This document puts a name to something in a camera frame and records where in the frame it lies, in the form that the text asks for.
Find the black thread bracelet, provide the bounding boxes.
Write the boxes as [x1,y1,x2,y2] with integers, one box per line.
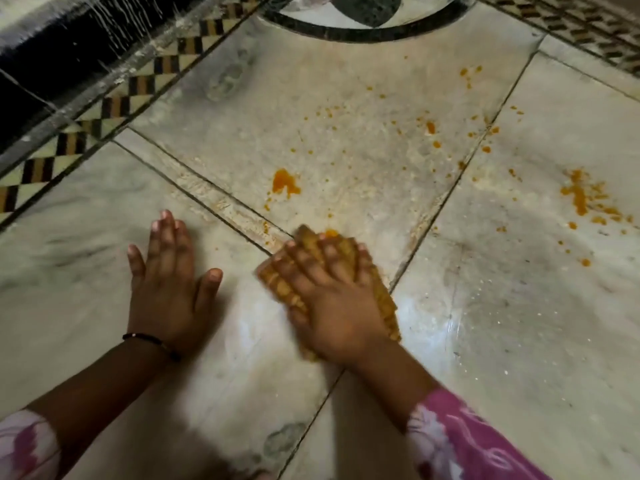
[122,333,182,362]

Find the person's right hand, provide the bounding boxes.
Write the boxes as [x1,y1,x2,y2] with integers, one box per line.
[270,234,401,369]

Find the large orange spill splatter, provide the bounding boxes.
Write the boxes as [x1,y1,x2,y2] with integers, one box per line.
[559,168,636,230]

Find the scattered orange spill drops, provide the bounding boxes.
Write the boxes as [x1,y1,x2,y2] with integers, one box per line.
[305,65,526,183]

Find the pink floral sleeve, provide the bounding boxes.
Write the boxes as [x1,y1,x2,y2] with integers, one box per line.
[0,410,62,480]
[406,387,553,480]

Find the orange spill blob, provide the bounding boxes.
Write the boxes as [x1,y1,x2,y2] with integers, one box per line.
[264,168,303,211]

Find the person's left forearm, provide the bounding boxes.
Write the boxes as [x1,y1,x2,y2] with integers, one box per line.
[25,338,173,480]

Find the person's right forearm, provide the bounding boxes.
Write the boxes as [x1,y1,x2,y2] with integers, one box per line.
[349,341,443,438]

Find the orange stained cleaning cloth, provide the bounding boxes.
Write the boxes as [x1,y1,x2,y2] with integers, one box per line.
[257,225,402,361]

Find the person's left hand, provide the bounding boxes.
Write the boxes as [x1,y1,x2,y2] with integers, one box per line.
[126,210,224,358]

